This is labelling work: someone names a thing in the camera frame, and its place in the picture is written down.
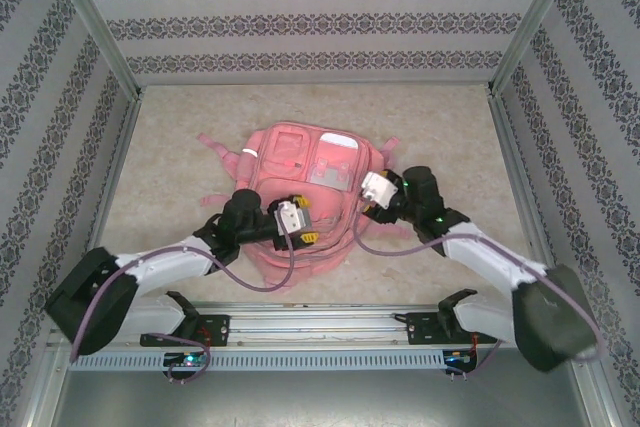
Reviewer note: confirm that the aluminium frame post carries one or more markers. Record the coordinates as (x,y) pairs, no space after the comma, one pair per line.
(90,17)
(540,12)

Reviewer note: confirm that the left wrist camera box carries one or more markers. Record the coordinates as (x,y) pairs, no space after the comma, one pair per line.
(292,217)

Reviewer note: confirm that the pink school backpack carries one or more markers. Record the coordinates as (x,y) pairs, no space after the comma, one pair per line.
(295,147)

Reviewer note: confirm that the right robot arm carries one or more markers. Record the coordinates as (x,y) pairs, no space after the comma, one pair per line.
(480,252)

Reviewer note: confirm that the circuit board blue light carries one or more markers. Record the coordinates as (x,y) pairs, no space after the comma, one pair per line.
(457,358)

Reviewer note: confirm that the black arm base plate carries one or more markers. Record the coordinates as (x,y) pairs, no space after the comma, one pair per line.
(220,329)
(422,329)

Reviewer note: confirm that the circuit board green light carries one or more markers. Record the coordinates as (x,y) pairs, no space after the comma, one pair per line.
(187,360)

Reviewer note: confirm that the aluminium front upright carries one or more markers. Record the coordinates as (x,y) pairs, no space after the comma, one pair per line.
(602,407)
(42,397)

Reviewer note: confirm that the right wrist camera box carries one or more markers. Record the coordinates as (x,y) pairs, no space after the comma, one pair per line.
(380,189)

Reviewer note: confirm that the grey metal panel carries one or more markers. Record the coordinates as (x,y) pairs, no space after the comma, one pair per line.
(320,402)

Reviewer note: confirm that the aluminium mounting rail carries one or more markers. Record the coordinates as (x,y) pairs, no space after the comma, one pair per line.
(310,322)

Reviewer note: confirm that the aluminium side rail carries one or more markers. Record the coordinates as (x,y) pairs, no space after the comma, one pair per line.
(112,187)
(511,147)

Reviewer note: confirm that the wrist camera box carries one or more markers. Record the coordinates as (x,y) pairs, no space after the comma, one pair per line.
(292,217)
(380,189)

